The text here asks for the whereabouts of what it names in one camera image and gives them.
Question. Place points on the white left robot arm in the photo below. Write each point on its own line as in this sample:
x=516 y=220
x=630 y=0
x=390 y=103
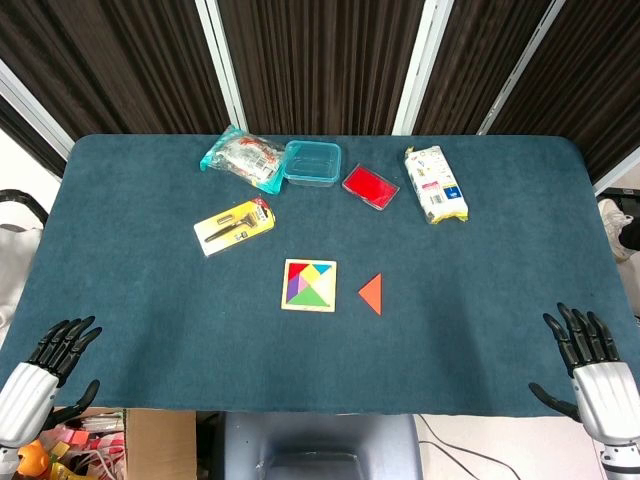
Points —
x=5 y=459

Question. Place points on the orange triangle tangram piece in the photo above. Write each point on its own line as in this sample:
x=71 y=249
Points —
x=374 y=294

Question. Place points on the blue triangle tangram piece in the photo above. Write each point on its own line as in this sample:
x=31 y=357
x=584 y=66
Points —
x=322 y=267

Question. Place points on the yellow square tangram piece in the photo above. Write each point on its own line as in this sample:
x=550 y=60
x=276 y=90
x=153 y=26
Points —
x=313 y=276

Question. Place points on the red triangle tangram piece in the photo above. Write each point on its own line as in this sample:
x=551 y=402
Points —
x=295 y=270

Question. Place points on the teal clear snack bag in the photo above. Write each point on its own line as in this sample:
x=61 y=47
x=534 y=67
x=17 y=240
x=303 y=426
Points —
x=245 y=156

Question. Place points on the purple parallelogram tangram piece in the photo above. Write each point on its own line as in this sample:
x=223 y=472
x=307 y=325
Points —
x=293 y=291

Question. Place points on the black chair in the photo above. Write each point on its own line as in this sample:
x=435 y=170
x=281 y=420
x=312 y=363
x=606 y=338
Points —
x=27 y=200

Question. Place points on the cardboard box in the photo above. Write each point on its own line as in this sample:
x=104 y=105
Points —
x=160 y=440

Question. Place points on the white shoe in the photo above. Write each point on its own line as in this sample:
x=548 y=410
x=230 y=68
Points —
x=616 y=225

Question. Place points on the red ink pad box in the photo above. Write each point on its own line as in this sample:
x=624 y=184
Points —
x=370 y=186

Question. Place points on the blue tablecloth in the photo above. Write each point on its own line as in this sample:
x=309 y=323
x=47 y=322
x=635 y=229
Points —
x=200 y=340

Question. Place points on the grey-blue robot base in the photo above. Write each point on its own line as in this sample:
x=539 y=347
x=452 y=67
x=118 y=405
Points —
x=320 y=445

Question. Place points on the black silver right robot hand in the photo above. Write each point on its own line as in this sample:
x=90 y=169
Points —
x=605 y=395

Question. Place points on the white yellow tissue pack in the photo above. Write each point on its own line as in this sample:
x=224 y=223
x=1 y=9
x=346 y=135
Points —
x=435 y=182

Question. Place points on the wooden tangram puzzle tray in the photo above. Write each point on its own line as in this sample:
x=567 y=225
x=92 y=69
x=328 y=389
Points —
x=327 y=292

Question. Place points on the clear teal-rimmed plastic container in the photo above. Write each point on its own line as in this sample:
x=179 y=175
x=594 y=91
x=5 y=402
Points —
x=312 y=164

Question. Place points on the white screen frame post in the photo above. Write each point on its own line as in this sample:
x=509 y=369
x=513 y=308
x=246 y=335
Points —
x=525 y=65
x=617 y=172
x=420 y=65
x=225 y=65
x=35 y=112

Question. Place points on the yellow packaged tool card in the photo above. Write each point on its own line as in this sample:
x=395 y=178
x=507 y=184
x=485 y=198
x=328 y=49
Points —
x=234 y=227

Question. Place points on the orange toy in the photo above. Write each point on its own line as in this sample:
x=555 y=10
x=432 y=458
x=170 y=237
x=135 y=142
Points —
x=32 y=457

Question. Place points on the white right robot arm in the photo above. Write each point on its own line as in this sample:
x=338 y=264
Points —
x=620 y=460

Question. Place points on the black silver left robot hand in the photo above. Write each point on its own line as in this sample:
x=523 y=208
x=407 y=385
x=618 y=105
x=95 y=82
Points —
x=25 y=395

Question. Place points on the pink triangle tangram piece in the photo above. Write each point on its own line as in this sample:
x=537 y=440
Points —
x=304 y=286

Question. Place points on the green wooden tangram triangle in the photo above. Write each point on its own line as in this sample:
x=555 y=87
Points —
x=311 y=298

